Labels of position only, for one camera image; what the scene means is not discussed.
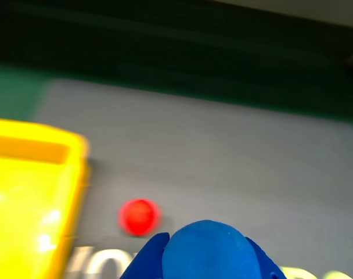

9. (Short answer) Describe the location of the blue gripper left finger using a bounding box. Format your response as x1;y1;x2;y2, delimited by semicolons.
120;232;170;279

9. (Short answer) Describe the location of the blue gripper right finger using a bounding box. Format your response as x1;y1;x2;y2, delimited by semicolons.
244;236;288;279

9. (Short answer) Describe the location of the blue ball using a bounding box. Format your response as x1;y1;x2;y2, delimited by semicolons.
161;219;264;279

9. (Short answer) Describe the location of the red ball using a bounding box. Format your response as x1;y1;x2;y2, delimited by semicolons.
117;198;161;237

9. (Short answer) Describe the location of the yellow plastic bin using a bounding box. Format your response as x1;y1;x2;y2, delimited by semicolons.
0;117;92;279

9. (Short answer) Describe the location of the grey mat with NOWROBO print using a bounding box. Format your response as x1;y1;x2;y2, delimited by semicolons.
31;77;353;279

